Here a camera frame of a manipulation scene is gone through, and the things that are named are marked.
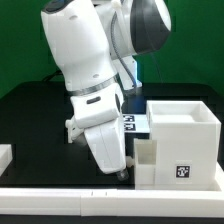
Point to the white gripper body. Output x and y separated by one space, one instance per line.
107 144

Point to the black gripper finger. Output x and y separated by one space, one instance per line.
123 175

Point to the large white drawer box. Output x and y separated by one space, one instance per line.
187 136

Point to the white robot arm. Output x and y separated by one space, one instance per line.
84 40

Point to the small white drawer with knob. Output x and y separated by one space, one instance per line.
75 134

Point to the paper sheet with fiducial markers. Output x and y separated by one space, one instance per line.
136 123

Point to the white front fence bar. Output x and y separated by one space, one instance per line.
72 202

